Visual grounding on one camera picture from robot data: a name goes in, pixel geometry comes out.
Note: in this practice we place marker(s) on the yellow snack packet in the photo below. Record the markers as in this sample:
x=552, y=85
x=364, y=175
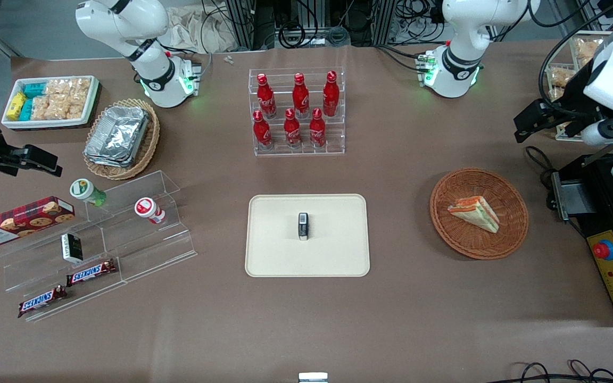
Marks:
x=16, y=106

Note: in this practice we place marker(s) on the red cookie box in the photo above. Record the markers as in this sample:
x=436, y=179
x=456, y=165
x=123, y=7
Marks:
x=19, y=221

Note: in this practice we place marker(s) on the stack of foil containers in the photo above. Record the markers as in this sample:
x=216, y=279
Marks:
x=117, y=135

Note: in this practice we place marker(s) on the small grey connector piece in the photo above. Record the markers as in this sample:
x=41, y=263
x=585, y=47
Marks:
x=229, y=59

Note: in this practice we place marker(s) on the triangle sandwich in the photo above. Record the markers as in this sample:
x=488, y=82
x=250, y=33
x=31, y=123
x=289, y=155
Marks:
x=477, y=214

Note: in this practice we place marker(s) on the clear acrylic bottle rack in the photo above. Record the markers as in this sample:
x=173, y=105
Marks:
x=333, y=138

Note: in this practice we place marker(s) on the bagged pastry snack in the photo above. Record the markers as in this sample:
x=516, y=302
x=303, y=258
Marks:
x=586, y=49
x=560, y=77

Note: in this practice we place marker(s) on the small black carton box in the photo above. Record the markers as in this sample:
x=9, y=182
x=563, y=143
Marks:
x=303, y=226

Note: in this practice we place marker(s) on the red cola bottle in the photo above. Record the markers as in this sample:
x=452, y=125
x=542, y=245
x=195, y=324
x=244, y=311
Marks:
x=317, y=130
x=262, y=133
x=331, y=96
x=300, y=98
x=266, y=98
x=292, y=132

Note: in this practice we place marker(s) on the white rectangular snack tray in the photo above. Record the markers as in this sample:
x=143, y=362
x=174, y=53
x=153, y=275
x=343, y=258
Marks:
x=46, y=124

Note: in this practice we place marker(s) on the clear acrylic stepped shelf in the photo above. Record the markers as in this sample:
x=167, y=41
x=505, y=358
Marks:
x=141, y=244

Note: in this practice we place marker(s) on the crumpled beige cloth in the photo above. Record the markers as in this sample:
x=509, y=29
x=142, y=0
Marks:
x=195, y=29

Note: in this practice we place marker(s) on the red lidded cup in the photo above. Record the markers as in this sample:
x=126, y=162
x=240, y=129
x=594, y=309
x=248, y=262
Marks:
x=148, y=209

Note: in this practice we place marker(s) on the small black white box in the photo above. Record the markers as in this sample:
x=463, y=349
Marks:
x=72, y=248

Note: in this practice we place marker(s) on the black sealing machine yellow panel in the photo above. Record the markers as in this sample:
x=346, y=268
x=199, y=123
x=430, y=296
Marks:
x=599, y=213

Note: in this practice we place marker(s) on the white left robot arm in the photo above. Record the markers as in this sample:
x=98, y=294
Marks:
x=461, y=48

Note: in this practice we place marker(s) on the round brown wicker basket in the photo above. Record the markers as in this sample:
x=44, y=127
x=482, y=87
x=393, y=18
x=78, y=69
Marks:
x=461, y=239

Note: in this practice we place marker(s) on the small white grey device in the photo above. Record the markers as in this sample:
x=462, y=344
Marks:
x=313, y=377

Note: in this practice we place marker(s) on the green lidded cup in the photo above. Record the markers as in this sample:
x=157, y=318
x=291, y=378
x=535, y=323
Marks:
x=86, y=191

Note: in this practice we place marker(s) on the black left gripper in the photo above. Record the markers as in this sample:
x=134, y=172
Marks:
x=572, y=96

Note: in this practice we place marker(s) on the beige plastic tray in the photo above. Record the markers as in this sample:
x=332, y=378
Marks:
x=333, y=244

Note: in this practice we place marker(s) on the clear bag of crackers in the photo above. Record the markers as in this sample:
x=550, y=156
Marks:
x=50, y=108
x=67, y=89
x=78, y=107

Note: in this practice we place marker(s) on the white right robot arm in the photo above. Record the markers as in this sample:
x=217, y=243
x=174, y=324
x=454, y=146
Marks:
x=125, y=24

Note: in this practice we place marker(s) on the teal snack packet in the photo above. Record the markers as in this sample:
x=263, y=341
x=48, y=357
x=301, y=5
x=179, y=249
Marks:
x=34, y=90
x=26, y=110

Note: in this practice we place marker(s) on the oval tan wicker basket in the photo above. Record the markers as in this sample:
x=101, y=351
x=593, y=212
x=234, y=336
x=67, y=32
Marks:
x=147, y=149

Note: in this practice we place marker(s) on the aluminium frame rack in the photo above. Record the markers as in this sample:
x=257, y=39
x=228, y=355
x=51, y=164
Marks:
x=306, y=18

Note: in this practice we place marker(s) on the snickers chocolate bar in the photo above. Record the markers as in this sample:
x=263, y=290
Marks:
x=91, y=273
x=41, y=300

